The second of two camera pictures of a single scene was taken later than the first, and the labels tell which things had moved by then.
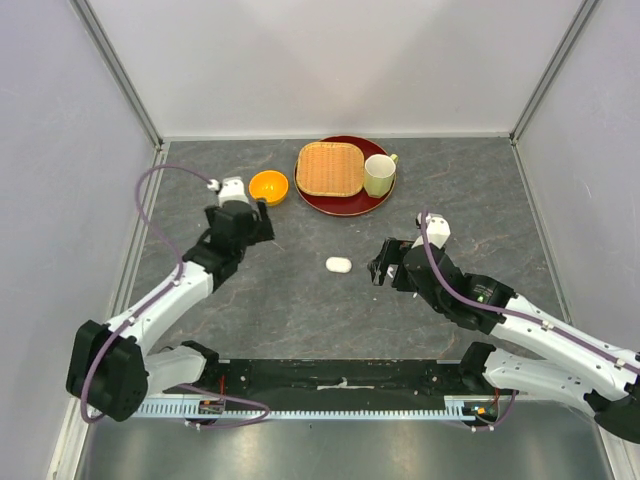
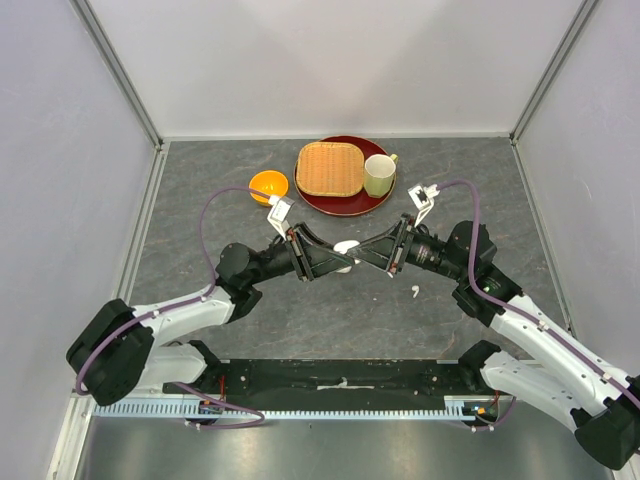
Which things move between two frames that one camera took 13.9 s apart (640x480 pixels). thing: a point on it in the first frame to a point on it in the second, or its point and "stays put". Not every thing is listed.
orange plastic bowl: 270,185 stays put
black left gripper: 260,230 to 303,244
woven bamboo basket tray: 330,169 stays put
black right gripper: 390,253 to 385,248
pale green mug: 379,173 stays put
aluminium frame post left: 97,33 stays put
